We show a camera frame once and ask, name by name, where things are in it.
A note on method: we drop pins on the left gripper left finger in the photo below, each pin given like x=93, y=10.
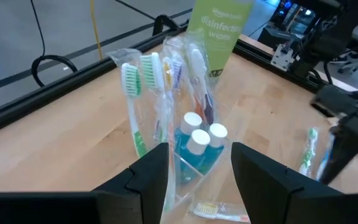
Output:
x=120, y=202

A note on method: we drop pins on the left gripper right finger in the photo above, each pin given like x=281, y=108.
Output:
x=275, y=199

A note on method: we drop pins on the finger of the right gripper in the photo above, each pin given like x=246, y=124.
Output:
x=343, y=146

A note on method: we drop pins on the blue toothbrush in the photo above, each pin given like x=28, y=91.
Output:
x=197, y=65
x=325, y=161

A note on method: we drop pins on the green toothbrush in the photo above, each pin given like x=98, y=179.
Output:
x=132, y=84
x=149, y=71
x=308, y=155

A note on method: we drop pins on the purple toothbrush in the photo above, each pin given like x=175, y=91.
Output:
x=176, y=73

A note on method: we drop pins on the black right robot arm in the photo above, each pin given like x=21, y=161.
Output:
x=331, y=40

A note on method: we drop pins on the clear plastic organizer holder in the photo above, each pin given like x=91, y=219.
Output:
x=197, y=183

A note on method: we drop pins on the green disinfecting wipes canister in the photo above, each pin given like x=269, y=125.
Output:
x=219, y=37

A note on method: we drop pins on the white metal bracket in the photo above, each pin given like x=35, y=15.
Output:
x=283, y=57

